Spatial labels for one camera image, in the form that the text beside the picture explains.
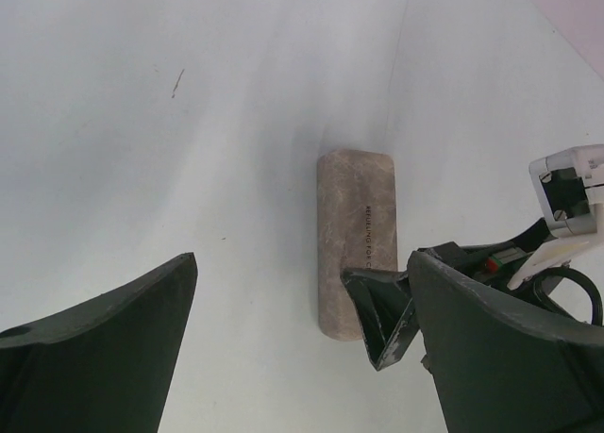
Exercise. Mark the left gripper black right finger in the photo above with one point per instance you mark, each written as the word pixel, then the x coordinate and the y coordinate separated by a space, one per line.
pixel 500 364

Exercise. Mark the grey glasses case green lining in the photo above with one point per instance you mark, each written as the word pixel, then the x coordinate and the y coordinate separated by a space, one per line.
pixel 356 226

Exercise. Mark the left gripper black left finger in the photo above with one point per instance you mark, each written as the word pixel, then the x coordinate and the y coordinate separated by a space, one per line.
pixel 104 365

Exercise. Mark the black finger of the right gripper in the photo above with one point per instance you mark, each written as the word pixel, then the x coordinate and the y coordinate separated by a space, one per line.
pixel 386 312
pixel 496 262

